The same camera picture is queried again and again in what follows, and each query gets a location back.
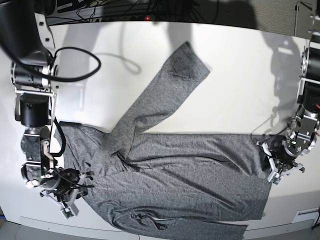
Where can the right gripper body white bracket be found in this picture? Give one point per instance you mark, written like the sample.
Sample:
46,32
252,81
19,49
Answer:
67,186

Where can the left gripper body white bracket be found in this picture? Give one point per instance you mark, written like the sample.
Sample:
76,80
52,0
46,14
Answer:
279,160

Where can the grey long-sleeve T-shirt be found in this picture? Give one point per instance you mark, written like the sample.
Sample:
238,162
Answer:
170,186

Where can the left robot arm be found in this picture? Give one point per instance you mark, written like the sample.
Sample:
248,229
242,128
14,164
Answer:
300,133

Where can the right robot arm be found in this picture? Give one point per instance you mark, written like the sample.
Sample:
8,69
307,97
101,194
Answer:
28,41

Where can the white label plate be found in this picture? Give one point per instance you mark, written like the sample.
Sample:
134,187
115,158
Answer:
305,215

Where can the black power strip red light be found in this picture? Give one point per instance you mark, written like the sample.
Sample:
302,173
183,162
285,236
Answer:
140,17

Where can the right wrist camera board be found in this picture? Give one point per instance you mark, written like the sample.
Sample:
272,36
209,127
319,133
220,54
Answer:
67,212

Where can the metal stand frame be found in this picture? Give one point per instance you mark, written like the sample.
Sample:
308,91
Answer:
307,19

